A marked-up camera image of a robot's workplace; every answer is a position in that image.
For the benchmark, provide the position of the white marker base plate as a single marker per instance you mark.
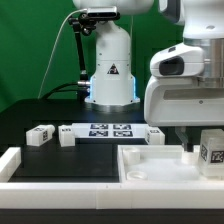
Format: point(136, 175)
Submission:
point(105, 130)

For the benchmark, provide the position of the white square table top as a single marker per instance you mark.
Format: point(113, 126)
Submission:
point(160, 163)

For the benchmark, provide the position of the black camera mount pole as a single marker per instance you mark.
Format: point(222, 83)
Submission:
point(81, 26)

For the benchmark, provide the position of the white U-shaped obstacle wall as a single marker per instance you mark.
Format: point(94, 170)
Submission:
point(120, 195)

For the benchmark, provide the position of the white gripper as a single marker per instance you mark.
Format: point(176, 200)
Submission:
point(186, 88)

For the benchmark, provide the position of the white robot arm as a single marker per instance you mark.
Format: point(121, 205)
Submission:
point(202, 21)

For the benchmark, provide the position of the grey camera on mount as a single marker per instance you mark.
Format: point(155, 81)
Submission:
point(109, 12)

